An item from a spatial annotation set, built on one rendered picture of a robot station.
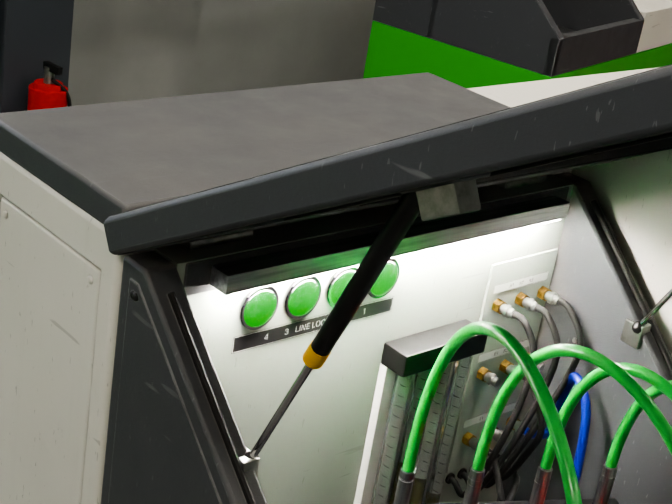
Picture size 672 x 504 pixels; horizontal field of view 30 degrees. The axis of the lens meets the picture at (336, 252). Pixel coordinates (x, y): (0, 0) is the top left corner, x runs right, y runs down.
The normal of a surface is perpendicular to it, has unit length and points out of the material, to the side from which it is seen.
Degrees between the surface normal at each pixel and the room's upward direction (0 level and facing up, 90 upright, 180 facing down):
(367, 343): 90
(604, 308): 90
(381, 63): 90
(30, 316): 90
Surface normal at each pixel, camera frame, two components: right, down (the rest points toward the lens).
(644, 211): -0.74, 0.16
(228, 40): 0.70, 0.38
